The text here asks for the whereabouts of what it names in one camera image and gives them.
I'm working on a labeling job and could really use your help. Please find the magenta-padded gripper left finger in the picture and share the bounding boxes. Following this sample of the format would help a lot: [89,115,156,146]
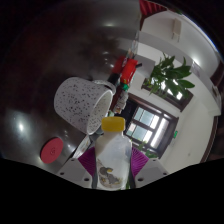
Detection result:
[56,146,98,190]

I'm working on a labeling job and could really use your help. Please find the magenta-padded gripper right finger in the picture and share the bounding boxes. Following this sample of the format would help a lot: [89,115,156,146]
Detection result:
[126,146,170,190]

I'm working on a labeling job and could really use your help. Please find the clear bottle with yellow cap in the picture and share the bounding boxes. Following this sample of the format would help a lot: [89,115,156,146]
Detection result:
[94,116,133,191]

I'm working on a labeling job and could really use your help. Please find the printed paper sheet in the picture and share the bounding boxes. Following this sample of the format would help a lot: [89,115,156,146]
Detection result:
[71,134,92,160]

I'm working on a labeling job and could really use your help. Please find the flat round red coaster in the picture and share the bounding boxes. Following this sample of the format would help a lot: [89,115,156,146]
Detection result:
[40,137,64,164]

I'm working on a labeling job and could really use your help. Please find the dark framed glass door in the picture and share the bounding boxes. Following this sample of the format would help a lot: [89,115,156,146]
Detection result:
[125,94,180,158]

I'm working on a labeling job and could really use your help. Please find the white speckled cup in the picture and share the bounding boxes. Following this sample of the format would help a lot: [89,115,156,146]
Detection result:
[53,76,117,136]

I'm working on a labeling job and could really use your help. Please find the dark framed window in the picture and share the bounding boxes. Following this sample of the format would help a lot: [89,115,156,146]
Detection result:
[141,78,194,113]

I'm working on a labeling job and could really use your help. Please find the small plant in white pot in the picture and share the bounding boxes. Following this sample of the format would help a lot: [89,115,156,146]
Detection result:
[143,54,196,99]

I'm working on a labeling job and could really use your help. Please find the red box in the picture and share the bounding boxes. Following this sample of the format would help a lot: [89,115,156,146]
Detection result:
[111,54,139,84]

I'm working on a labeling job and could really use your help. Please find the red carpeted staircase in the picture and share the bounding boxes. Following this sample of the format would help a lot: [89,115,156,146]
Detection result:
[139,0,168,16]

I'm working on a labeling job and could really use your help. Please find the white wall unit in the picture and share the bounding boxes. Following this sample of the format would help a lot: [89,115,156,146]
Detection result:
[172,18,183,43]

